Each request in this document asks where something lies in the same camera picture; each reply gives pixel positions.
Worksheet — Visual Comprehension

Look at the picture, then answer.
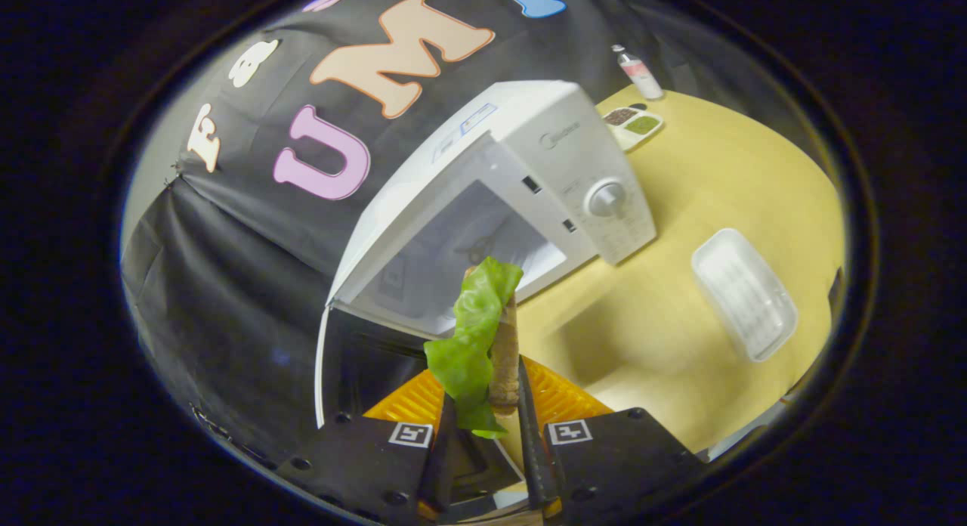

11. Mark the white microwave oven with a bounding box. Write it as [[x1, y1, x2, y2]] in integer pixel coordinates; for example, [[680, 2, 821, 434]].
[[314, 80, 658, 436]]

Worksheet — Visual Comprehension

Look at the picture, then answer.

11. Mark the clear bottle pink label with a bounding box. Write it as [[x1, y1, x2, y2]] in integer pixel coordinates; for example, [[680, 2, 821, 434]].
[[610, 44, 666, 101]]

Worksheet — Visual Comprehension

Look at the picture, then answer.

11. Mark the white divided sauce dish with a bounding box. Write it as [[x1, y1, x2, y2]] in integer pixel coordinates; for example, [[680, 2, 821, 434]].
[[602, 105, 666, 153]]

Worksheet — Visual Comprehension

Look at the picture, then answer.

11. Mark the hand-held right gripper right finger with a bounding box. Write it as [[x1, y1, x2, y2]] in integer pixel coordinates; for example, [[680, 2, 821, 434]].
[[516, 356, 709, 521]]

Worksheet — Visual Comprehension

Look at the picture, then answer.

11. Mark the lettuce sandwich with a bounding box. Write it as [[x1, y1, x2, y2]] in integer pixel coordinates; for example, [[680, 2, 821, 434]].
[[423, 256, 524, 440]]

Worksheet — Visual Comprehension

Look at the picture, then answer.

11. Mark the white plastic tray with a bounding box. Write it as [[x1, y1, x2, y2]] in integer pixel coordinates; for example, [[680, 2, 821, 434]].
[[690, 227, 799, 363]]

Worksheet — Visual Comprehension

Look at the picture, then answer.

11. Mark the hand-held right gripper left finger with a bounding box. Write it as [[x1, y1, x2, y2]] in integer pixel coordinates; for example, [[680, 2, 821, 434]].
[[276, 369, 459, 523]]

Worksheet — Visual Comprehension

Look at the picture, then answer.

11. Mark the black backdrop cloth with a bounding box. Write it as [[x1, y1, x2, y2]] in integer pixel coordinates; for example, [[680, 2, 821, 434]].
[[121, 0, 764, 470]]

